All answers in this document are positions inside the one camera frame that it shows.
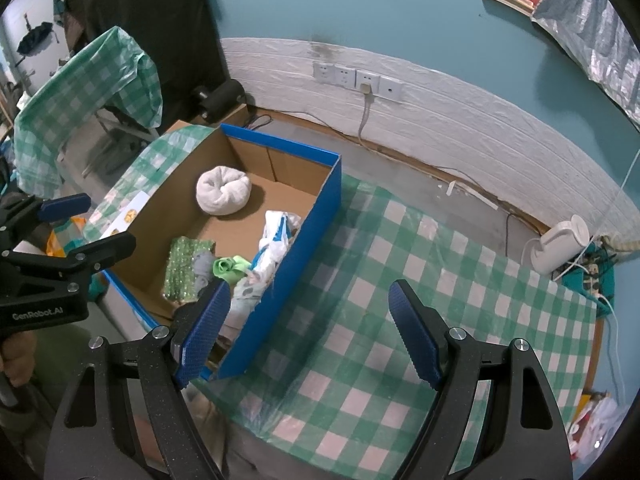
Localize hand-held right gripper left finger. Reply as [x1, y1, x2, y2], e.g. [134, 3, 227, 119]
[44, 277, 232, 480]

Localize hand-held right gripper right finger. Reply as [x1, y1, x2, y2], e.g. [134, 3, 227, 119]
[388, 280, 573, 480]

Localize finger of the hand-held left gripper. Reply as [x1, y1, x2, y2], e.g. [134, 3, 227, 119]
[0, 193, 92, 252]
[0, 231, 137, 302]

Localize white blue plastic bag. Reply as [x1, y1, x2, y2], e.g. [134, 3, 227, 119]
[227, 210, 303, 326]

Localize blue-edged cardboard box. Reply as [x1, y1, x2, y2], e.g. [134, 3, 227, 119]
[102, 122, 343, 381]

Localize person's left hand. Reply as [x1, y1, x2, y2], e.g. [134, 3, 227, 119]
[0, 332, 38, 388]

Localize orange packet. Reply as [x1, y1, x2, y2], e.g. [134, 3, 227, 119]
[46, 215, 90, 257]

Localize white card yellow print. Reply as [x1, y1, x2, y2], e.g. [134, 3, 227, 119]
[102, 191, 151, 237]

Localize green checkered tablecloth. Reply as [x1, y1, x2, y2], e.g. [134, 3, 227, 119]
[82, 125, 608, 468]

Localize white plastic strip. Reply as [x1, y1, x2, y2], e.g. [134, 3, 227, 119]
[444, 180, 501, 211]

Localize white electric kettle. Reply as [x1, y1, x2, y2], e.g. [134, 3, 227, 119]
[522, 214, 591, 276]

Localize black cylinder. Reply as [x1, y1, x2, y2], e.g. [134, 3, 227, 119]
[192, 79, 247, 126]

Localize snack packets on floor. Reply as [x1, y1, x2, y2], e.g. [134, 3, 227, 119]
[567, 390, 633, 463]

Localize dark cloth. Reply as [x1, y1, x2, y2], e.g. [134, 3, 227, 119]
[50, 0, 231, 126]

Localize silver tarp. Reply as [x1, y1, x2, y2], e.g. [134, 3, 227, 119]
[530, 0, 640, 131]

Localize white power cable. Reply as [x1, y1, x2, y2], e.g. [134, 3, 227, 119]
[595, 290, 628, 403]

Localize beige plug cable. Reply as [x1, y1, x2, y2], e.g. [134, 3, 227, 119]
[357, 82, 376, 148]

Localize thin white hanging cable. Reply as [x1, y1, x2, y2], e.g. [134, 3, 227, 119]
[595, 147, 640, 241]

